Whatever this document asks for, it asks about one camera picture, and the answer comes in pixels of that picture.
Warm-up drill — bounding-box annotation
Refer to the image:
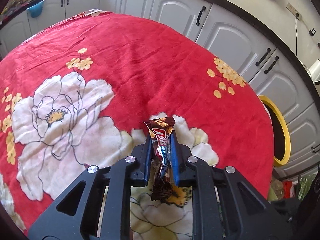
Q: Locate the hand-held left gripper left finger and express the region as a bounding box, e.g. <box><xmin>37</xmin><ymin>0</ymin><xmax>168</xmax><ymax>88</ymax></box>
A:
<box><xmin>27</xmin><ymin>137</ymin><xmax>154</xmax><ymax>240</ymax></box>

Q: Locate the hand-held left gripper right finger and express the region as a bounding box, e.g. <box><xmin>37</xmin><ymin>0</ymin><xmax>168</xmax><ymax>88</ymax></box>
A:
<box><xmin>170</xmin><ymin>134</ymin><xmax>293</xmax><ymax>240</ymax></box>

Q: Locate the brown chocolate bar wrapper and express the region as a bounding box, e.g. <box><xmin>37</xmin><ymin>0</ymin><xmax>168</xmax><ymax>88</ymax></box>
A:
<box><xmin>142</xmin><ymin>116</ymin><xmax>176</xmax><ymax>202</ymax></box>

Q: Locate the yellow rimmed trash bin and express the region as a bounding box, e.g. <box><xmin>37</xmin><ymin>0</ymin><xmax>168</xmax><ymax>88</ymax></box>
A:
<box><xmin>257</xmin><ymin>95</ymin><xmax>291</xmax><ymax>167</ymax></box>

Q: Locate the red floral blanket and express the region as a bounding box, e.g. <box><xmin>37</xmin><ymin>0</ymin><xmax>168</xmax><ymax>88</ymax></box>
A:
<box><xmin>0</xmin><ymin>9</ymin><xmax>276</xmax><ymax>240</ymax></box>

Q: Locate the green plastic bag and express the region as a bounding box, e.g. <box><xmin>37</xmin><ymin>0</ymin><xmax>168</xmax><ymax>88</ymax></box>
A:
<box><xmin>297</xmin><ymin>173</ymin><xmax>317</xmax><ymax>202</ymax></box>

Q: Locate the row of white base cabinets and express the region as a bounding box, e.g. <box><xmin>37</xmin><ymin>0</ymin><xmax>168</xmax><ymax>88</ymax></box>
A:
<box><xmin>0</xmin><ymin>0</ymin><xmax>320</xmax><ymax>171</ymax></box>

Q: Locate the black kitchen countertop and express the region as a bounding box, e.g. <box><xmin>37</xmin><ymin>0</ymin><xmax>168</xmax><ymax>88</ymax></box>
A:
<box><xmin>0</xmin><ymin>0</ymin><xmax>320</xmax><ymax>101</ymax></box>

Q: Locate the white electric kettle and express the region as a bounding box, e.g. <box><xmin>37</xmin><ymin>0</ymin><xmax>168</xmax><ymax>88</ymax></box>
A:
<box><xmin>308</xmin><ymin>59</ymin><xmax>320</xmax><ymax>79</ymax></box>

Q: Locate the blue hanging container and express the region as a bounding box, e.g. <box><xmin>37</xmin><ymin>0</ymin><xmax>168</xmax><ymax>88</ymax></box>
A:
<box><xmin>27</xmin><ymin>1</ymin><xmax>45</xmax><ymax>18</ymax></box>

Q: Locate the black power cable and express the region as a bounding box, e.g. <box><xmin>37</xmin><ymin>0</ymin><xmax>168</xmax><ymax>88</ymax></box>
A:
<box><xmin>295</xmin><ymin>16</ymin><xmax>311</xmax><ymax>68</ymax></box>

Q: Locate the beige wall power strip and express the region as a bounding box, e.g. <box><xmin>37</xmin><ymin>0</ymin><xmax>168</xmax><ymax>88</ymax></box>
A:
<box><xmin>286</xmin><ymin>2</ymin><xmax>303</xmax><ymax>21</ymax></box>

